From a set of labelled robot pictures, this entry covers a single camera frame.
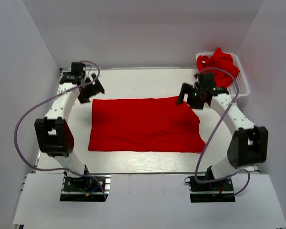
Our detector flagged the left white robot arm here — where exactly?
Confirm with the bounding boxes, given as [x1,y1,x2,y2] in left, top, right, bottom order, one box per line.
[34,61,105,190]

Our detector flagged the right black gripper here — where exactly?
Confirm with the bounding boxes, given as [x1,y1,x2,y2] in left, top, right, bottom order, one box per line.
[176,83,205,110]

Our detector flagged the red t shirt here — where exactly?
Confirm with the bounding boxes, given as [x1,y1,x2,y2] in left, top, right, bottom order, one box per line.
[88,96,205,153]

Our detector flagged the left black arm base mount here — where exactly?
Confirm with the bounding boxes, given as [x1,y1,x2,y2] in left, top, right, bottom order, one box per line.
[60,175,111,202]

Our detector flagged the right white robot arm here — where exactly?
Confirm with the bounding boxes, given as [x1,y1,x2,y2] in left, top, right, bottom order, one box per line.
[176,72,268,190]

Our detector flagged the white plastic basket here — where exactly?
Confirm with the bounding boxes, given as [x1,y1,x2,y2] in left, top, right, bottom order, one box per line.
[195,51,250,98]

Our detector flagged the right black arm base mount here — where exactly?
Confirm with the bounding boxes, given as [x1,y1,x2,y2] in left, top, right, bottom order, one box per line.
[184,176,235,203]

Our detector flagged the red shirts pile in basket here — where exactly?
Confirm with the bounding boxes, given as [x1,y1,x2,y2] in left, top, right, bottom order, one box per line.
[196,47,240,88]

